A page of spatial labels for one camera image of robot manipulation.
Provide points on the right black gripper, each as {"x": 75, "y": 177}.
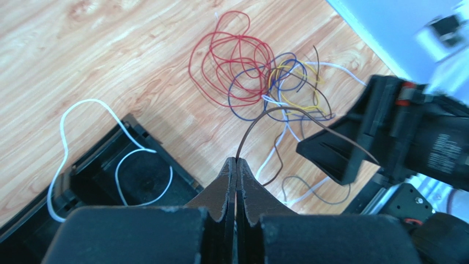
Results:
{"x": 402, "y": 129}

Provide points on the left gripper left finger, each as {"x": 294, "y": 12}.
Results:
{"x": 218, "y": 200}

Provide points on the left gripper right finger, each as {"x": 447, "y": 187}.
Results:
{"x": 257, "y": 217}

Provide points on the black six-compartment tray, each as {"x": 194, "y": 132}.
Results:
{"x": 127, "y": 166}

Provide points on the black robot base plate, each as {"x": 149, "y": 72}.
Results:
{"x": 425, "y": 208}

